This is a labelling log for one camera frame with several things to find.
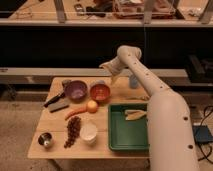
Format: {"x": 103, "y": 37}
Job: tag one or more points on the black power adapter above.
{"x": 202, "y": 134}

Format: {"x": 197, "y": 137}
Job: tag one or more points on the orange fruit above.
{"x": 92, "y": 106}

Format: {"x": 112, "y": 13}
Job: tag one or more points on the blue cup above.
{"x": 133, "y": 82}

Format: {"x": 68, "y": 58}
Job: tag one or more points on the small grey cup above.
{"x": 65, "y": 82}

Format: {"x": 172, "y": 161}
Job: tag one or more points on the orange carrot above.
{"x": 75, "y": 112}

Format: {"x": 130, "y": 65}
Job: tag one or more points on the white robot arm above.
{"x": 170, "y": 135}

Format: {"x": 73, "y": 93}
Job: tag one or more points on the wooden table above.
{"x": 57, "y": 127}

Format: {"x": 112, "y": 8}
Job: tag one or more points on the purple bowl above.
{"x": 76, "y": 90}

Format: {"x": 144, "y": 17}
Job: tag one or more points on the orange bowl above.
{"x": 100, "y": 92}

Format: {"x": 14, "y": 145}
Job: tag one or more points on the small metal cup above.
{"x": 45, "y": 139}

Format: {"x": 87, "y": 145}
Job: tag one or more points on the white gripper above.
{"x": 112, "y": 67}

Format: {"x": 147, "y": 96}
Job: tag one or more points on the white cup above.
{"x": 88, "y": 133}

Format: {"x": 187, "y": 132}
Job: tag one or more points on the green plastic tray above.
{"x": 126, "y": 135}

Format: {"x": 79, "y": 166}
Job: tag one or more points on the bunch of dark grapes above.
{"x": 73, "y": 128}

